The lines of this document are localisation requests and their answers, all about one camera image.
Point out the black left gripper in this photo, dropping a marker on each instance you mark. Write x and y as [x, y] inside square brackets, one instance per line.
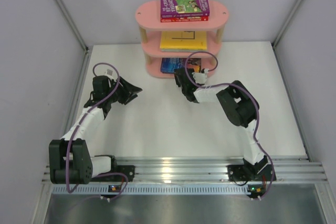
[128, 91]

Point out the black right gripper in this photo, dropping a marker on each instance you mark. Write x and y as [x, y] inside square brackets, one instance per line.
[177, 78]

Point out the blue Jane Eyre book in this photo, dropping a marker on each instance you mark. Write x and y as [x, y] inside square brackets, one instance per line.
[168, 65]

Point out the yellow Little Prince book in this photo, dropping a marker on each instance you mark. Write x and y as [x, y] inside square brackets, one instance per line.
[184, 39]

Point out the red treehouse book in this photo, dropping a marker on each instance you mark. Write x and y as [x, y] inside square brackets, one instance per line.
[184, 19]

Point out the purple treehouse book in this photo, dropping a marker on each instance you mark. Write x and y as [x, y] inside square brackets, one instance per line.
[184, 8]

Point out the pale green hardcover book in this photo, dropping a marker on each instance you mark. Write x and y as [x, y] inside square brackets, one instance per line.
[180, 50]

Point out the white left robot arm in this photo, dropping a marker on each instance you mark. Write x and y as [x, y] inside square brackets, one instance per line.
[70, 161]

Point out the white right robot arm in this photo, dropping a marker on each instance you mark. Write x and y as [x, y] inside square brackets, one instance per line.
[240, 107]

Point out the pink three-tier shelf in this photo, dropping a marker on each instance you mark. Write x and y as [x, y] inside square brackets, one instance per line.
[148, 19]

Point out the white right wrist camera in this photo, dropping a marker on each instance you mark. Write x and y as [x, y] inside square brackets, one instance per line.
[200, 77]

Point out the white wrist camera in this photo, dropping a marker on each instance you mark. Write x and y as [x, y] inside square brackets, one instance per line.
[200, 77]
[109, 74]

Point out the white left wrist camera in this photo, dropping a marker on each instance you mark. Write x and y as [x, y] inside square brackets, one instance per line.
[109, 74]

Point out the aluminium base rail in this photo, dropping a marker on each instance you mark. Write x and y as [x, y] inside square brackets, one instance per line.
[181, 147]

